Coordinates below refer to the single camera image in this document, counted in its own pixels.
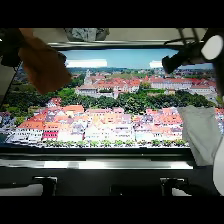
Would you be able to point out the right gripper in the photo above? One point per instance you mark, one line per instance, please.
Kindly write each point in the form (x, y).
(181, 58)

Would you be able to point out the brown garment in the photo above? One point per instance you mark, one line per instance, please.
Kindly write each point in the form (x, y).
(41, 66)

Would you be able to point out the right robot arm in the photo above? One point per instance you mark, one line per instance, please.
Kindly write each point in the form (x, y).
(212, 46)

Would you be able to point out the grey patterned garment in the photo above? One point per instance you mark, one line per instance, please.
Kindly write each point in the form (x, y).
(86, 34)

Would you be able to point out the silver frame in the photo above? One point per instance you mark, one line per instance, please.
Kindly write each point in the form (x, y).
(100, 164)

